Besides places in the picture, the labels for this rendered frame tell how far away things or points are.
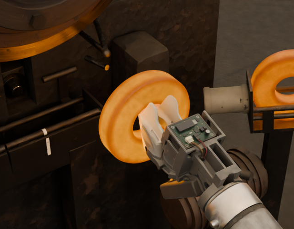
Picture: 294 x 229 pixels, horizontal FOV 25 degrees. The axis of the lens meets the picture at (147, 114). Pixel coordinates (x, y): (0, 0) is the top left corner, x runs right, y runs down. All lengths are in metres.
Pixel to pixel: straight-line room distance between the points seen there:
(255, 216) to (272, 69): 0.47
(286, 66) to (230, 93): 0.13
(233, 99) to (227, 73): 1.30
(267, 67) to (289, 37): 1.60
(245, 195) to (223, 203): 0.03
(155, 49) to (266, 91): 0.24
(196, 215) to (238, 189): 0.45
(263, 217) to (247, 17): 2.17
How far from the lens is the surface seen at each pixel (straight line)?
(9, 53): 1.10
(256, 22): 2.99
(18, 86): 1.28
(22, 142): 1.21
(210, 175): 0.92
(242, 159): 1.43
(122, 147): 1.04
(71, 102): 1.30
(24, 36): 1.07
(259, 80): 1.32
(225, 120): 2.39
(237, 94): 1.34
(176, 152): 0.94
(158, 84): 1.02
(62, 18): 1.01
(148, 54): 1.26
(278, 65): 1.31
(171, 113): 1.02
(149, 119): 1.00
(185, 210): 1.36
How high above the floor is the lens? 1.48
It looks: 38 degrees down
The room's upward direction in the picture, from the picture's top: straight up
